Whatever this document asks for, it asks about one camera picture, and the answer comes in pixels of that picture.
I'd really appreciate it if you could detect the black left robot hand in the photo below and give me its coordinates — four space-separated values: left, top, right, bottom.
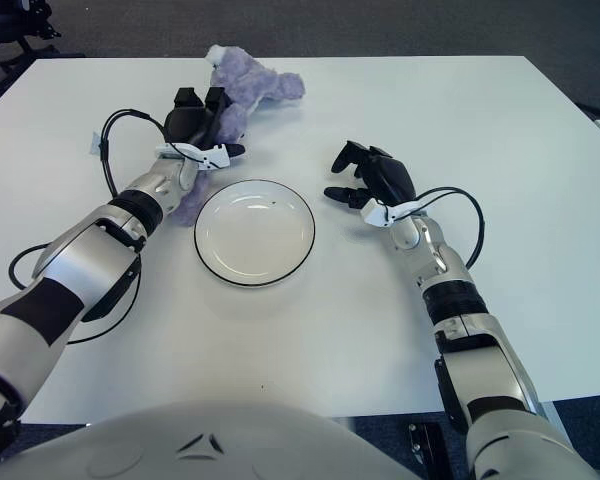
154 85 246 172

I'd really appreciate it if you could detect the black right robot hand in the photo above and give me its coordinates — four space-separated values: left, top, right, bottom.
323 140 429 229

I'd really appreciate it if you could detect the purple plush bunny doll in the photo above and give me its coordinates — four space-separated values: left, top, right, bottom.
172 44 306 227

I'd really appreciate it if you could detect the white plate black rim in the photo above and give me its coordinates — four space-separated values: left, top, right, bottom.
193 179 316 290

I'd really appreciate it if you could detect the white table leg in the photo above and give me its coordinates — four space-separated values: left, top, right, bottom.
533 399 566 426

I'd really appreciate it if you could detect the silver robot torso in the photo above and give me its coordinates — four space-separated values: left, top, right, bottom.
0 399 421 480

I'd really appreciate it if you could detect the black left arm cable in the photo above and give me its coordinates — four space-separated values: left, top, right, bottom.
7 108 169 346

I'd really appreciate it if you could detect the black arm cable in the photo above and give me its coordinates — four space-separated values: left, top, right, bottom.
414 187 484 269
7 108 169 346

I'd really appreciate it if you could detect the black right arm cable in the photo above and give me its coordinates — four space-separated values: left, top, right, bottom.
414 187 484 269

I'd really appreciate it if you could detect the black table bracket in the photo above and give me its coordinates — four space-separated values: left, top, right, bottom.
407 422 449 480

